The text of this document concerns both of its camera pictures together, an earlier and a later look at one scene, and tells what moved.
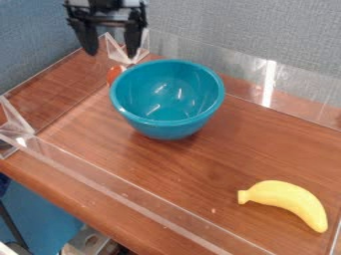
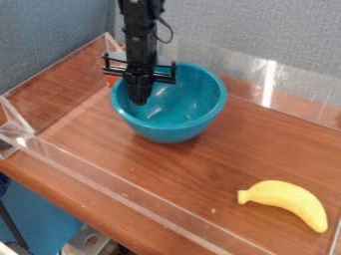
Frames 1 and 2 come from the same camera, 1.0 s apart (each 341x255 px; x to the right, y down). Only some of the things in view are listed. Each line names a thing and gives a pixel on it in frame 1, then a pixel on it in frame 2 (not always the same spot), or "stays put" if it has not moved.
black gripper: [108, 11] -> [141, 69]
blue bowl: [167, 98] stays put
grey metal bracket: [90, 242] stays put
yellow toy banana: [282, 193] stays put
